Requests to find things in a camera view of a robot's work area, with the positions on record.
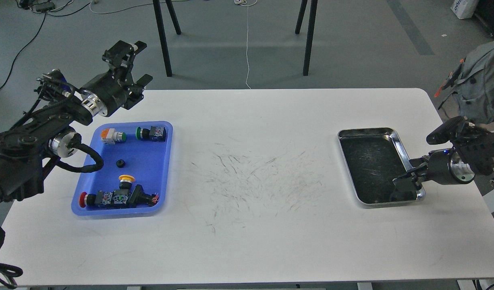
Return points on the right black stand legs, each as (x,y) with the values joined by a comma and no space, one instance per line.
(310,30)

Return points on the black switch block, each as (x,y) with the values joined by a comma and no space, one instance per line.
(139,197)

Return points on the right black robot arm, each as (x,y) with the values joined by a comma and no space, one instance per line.
(471,155)

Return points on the grey backpack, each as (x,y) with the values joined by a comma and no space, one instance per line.
(471,85)

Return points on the yellow push button switch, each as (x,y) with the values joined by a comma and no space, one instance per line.
(126,182)

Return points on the black stand legs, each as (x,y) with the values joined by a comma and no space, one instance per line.
(310,30)
(162,33)

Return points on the red push button switch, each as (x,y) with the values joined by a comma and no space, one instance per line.
(105,200)

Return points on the orange push button switch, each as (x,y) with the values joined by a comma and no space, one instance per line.
(111,136)

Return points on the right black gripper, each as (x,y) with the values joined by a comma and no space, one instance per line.
(444,167)

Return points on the green push button switch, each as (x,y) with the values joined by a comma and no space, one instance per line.
(153,133)

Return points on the left black stand legs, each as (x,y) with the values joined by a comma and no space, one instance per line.
(162,33)

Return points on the small black gear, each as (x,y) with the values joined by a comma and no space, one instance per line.
(120,163)

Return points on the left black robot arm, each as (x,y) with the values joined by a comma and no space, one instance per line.
(43,139)

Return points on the black power strip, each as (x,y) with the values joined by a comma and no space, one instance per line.
(42,7)

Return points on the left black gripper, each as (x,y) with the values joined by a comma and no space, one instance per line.
(107,92)

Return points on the metal tray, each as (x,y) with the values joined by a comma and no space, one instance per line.
(375,157)

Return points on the blue plastic tray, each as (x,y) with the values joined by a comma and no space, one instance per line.
(146,161)

